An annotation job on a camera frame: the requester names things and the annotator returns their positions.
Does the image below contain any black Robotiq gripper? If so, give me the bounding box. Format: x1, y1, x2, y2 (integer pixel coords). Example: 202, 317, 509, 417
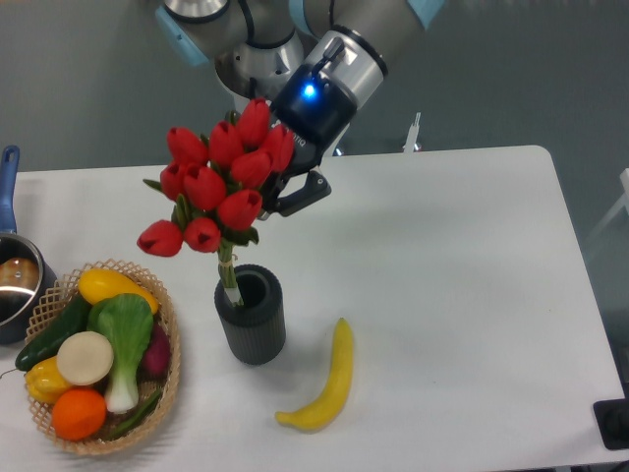
258, 64, 357, 220

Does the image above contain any red tulip bouquet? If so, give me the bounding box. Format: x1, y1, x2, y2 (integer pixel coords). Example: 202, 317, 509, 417
137, 98, 295, 307

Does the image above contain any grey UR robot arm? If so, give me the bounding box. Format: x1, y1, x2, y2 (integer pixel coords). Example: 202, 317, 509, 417
155, 1, 443, 219

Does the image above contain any dark grey ribbed vase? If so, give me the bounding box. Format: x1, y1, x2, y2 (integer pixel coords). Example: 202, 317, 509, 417
214, 265, 286, 366

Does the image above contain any yellow banana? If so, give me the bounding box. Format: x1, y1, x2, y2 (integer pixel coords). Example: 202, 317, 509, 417
274, 318, 355, 433

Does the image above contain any green bok choy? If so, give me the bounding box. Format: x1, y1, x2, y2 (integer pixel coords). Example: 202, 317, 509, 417
87, 293, 153, 414

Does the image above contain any yellow squash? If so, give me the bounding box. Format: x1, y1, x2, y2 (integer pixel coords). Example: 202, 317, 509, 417
78, 268, 159, 315

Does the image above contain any purple red onion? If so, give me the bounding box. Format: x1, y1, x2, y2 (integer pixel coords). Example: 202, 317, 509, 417
142, 324, 171, 378

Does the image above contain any green bean pod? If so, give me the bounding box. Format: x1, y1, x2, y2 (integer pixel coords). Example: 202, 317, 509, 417
104, 389, 162, 441

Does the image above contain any woven wicker basket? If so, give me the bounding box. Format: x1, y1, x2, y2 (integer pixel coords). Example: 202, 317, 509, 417
26, 259, 181, 455

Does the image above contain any green cucumber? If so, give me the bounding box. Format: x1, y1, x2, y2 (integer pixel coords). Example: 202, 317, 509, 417
15, 294, 91, 372

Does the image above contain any cream round bun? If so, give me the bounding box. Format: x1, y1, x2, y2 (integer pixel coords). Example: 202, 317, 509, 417
56, 331, 114, 386

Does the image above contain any orange fruit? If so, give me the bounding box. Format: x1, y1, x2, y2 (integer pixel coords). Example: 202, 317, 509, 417
52, 387, 107, 441

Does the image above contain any yellow bell pepper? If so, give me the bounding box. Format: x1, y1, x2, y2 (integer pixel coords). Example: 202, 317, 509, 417
25, 356, 74, 404

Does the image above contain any black device at edge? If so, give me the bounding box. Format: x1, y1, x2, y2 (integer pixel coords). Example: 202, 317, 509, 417
593, 398, 628, 450

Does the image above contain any blue handled saucepan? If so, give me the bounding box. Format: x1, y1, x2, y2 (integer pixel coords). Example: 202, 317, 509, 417
1, 146, 56, 345

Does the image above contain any white frame at right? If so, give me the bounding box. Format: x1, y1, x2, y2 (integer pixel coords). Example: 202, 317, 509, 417
586, 168, 629, 246

